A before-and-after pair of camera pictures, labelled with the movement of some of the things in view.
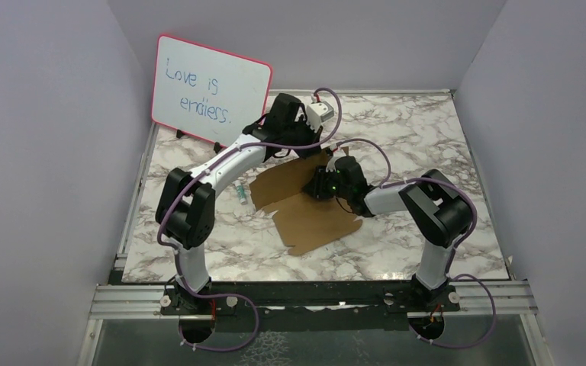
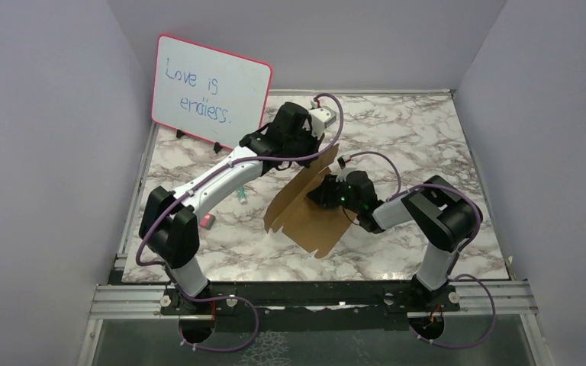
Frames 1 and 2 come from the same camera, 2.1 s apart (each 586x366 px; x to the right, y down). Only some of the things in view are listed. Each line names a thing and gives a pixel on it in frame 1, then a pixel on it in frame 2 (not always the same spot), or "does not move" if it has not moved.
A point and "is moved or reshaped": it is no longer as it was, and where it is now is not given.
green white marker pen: [240, 191] does not move
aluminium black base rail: [348, 303] does not move
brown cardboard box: [307, 223] is moved or reshaped
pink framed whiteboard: [207, 94] does not move
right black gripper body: [327, 185] to [338, 195]
